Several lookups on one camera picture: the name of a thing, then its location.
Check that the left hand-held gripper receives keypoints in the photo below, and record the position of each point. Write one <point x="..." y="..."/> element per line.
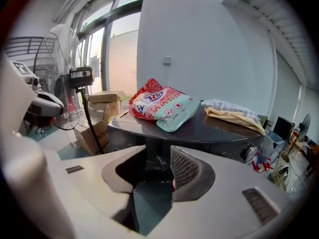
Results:
<point x="23" y="71"/>

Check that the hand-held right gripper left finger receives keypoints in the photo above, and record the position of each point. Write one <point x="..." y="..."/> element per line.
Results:
<point x="84" y="183"/>

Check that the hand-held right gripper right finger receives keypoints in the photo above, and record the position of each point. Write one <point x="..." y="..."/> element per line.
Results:
<point x="224" y="208"/>

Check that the dark washing machine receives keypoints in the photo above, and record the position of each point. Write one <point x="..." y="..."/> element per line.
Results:
<point x="199" y="131"/>

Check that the red and teal detergent bag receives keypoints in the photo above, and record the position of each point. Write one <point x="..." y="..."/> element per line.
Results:
<point x="159" y="106"/>

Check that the large brown cardboard box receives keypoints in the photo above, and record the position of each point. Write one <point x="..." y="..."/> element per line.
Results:
<point x="86" y="138"/>

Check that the cardboard box with yellow tape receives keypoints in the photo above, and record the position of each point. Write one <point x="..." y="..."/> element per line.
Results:
<point x="104" y="109"/>

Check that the red cloth item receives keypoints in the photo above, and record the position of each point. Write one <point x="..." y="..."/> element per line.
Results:
<point x="260" y="164"/>

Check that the flat cardboard box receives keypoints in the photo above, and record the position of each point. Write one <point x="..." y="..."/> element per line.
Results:
<point x="106" y="96"/>

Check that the dark metal railing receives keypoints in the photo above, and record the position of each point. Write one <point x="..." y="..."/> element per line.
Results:
<point x="25" y="46"/>

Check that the white plastic box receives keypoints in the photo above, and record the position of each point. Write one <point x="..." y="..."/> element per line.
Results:
<point x="274" y="139"/>

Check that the yellow cloth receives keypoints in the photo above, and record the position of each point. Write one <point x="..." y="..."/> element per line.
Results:
<point x="236" y="120"/>

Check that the black monitor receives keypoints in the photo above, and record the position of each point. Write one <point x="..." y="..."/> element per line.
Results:
<point x="282" y="128"/>

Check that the white checkered cloth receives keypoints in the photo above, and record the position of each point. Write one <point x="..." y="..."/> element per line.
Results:
<point x="231" y="106"/>

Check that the large pedestal fan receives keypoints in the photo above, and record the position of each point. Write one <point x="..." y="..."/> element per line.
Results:
<point x="81" y="76"/>

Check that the dark window frame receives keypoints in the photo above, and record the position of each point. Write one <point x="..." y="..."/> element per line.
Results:
<point x="106" y="58"/>

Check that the small pedestal fan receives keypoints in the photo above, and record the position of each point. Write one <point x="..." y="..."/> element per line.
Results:
<point x="305" y="125"/>

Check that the white wall socket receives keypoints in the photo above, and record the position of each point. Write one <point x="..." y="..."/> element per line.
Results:
<point x="167" y="60"/>

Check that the white wall pipe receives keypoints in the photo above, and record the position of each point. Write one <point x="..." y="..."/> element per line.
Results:
<point x="274" y="71"/>

